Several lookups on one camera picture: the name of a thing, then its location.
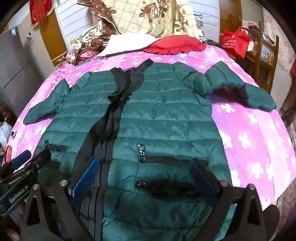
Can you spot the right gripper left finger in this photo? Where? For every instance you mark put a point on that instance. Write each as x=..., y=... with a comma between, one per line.
x=51, y=213

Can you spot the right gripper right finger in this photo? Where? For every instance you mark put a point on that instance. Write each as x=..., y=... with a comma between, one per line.
x=248, y=220

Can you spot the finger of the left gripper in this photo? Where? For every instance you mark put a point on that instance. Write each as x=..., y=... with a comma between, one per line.
x=39, y=158
x=8, y=168

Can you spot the dark green puffer jacket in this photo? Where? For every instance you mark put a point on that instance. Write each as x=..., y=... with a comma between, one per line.
x=144, y=124

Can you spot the pink floral bed sheet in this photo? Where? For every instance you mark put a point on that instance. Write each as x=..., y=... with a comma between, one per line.
x=258, y=147

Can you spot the grey wardrobe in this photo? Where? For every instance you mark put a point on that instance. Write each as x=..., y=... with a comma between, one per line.
x=19, y=81

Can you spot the plastic bottle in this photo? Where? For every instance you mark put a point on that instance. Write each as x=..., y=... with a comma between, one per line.
x=71, y=54

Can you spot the white pillow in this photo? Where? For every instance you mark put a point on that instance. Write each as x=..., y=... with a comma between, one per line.
x=127, y=42

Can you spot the red hanging cloth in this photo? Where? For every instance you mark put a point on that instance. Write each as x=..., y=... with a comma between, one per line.
x=40, y=10

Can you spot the wooden chair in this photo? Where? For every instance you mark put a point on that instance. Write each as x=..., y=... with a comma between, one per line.
x=263, y=58

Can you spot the red ruffled pillow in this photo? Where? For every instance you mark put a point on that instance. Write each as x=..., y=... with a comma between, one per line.
x=172, y=45

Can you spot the red shopping bag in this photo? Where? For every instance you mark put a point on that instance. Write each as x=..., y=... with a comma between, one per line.
x=236, y=43

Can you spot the cream floral quilt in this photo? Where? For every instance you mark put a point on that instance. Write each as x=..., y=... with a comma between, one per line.
x=156, y=18

